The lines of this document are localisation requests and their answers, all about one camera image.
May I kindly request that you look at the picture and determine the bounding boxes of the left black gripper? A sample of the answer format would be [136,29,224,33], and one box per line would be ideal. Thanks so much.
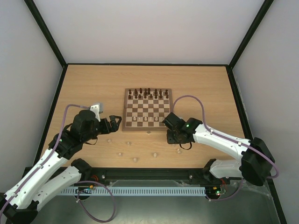
[83,115,122,142]

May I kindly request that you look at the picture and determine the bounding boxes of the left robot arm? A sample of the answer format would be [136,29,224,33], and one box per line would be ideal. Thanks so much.
[0,108,122,224]

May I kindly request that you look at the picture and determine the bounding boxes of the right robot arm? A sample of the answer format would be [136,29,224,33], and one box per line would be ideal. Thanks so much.
[162,112,275,186]

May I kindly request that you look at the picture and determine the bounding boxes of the wooden chess board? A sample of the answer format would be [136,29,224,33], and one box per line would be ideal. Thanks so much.
[122,88,173,132]

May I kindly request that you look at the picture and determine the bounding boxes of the left electronics board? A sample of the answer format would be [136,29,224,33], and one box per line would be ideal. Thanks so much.
[75,185,96,194]

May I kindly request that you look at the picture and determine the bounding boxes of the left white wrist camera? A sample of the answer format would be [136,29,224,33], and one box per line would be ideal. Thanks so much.
[90,103,103,122]

